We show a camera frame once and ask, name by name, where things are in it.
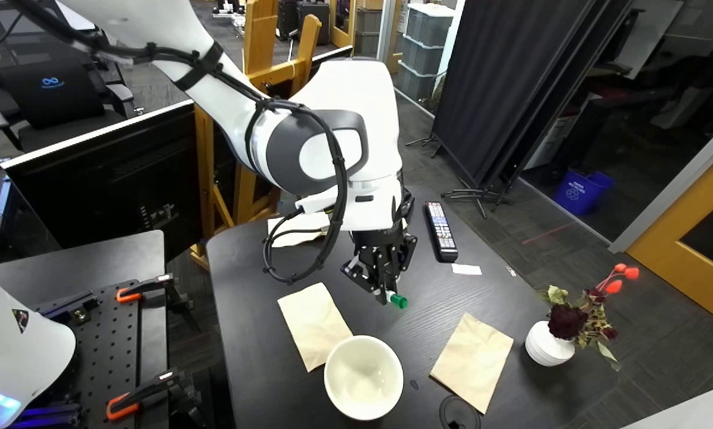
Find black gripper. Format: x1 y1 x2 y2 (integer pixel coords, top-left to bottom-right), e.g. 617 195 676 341
340 227 420 308

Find green capped marker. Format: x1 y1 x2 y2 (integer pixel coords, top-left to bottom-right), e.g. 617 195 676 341
387 288 413 313

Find white ceramic bowl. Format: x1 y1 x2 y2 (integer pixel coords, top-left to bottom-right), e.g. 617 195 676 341
322 333 407 425

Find long black remote control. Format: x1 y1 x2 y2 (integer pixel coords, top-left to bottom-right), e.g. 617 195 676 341
421 201 461 264

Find black floor stand feet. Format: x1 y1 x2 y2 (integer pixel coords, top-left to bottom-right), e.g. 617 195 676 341
438 184 505 218

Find small white round vase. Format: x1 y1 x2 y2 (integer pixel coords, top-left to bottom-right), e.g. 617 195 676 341
521 317 580 370

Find dark red flower bouquet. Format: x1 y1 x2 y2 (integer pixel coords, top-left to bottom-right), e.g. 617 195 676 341
543 259 644 373

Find blue plastic bin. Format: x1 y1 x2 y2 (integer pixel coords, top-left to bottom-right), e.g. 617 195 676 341
551 166 617 218

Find stack of grey storage bins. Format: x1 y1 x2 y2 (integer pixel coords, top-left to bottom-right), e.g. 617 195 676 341
392 0 457 102

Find black fabric screen panel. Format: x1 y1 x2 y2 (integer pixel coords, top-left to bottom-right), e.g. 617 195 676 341
431 0 636 190

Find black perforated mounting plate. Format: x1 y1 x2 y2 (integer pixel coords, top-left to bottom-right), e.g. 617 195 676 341
43 278 173 429

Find yellow wooden door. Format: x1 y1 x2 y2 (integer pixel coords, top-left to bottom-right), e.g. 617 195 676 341
626 142 713 330

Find black desk partition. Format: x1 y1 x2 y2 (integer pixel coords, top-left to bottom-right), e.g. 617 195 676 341
0 100 204 259

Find black office chair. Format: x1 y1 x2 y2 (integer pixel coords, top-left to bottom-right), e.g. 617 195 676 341
0 52 138 141

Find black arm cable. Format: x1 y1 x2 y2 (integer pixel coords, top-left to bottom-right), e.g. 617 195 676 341
8 0 350 285

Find orange handled black clamp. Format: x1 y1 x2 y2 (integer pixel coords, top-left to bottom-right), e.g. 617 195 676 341
115 271 176 308
102 370 183 425

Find yellow wooden chair frame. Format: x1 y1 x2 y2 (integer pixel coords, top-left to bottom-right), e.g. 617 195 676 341
190 0 392 242

